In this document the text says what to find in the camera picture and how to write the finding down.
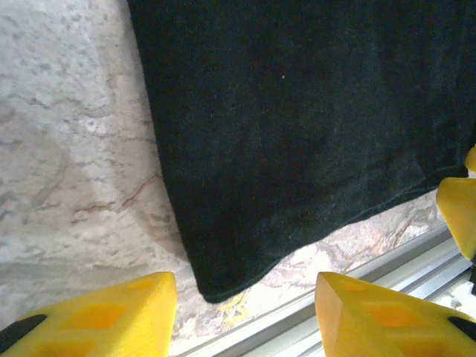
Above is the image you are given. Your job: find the black shirt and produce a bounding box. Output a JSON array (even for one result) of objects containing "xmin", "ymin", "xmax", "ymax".
[{"xmin": 126, "ymin": 0, "xmax": 476, "ymax": 304}]

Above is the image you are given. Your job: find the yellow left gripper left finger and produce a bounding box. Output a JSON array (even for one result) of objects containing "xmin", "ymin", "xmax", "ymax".
[{"xmin": 0, "ymin": 271, "xmax": 178, "ymax": 357}]

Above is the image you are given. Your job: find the aluminium rail frame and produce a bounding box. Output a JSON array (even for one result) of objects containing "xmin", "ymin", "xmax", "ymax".
[{"xmin": 170, "ymin": 222, "xmax": 476, "ymax": 357}]

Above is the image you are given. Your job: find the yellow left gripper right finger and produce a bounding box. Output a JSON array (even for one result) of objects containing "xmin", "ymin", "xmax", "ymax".
[{"xmin": 315, "ymin": 271, "xmax": 476, "ymax": 357}]

